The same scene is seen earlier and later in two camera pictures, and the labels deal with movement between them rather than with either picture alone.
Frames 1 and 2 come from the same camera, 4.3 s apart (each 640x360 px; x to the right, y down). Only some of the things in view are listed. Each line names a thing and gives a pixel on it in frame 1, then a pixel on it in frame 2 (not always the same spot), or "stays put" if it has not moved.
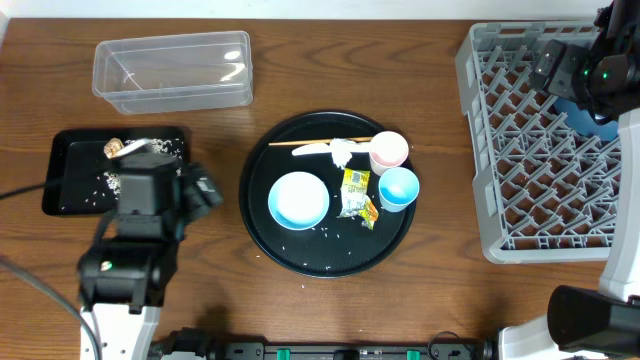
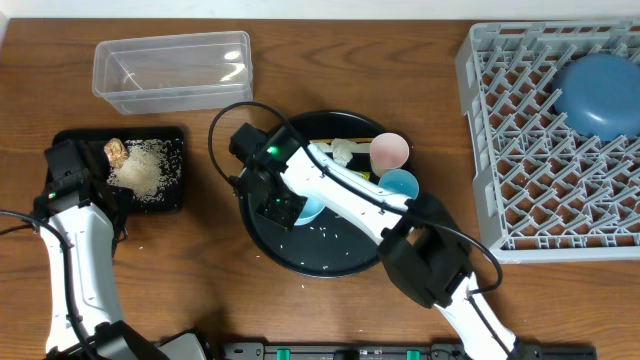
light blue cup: (398, 188) stays put
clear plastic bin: (174, 73) stays put
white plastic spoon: (321, 149) stays put
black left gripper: (145, 161) -> (107, 201)
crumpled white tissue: (341, 151) stays put
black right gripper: (545, 66) -> (279, 210)
